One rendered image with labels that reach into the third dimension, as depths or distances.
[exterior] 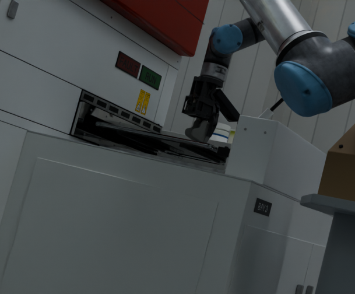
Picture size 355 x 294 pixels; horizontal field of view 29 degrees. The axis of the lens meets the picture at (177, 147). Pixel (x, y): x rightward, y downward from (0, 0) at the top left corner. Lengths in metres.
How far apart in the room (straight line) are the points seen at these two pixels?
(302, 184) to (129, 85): 0.66
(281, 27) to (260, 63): 2.80
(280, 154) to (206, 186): 0.19
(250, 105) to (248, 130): 2.63
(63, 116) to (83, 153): 0.24
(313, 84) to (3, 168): 0.80
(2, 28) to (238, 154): 0.62
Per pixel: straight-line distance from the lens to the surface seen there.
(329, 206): 1.29
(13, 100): 1.68
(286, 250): 1.64
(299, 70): 1.26
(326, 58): 1.28
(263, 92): 4.07
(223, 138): 2.39
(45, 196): 1.65
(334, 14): 4.25
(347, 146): 1.41
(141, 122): 2.11
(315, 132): 4.04
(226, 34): 1.85
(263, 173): 1.44
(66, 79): 1.81
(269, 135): 1.45
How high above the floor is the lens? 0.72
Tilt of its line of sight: 5 degrees up
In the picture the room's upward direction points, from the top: 15 degrees clockwise
